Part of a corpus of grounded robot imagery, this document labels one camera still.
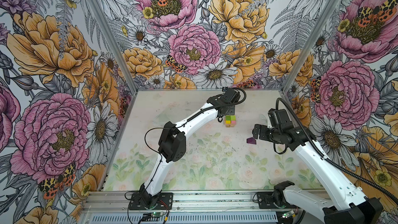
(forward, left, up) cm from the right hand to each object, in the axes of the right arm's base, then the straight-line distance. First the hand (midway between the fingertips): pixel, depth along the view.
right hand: (262, 138), depth 77 cm
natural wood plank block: (+18, +12, -17) cm, 27 cm away
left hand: (+18, +15, -2) cm, 24 cm away
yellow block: (+19, +13, -13) cm, 26 cm away
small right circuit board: (-29, -8, -18) cm, 35 cm away
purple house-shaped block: (+6, +1, -15) cm, 16 cm away
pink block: (+18, +10, -13) cm, 24 cm away
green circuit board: (-28, +50, -17) cm, 60 cm away
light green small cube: (+21, +13, -11) cm, 27 cm away
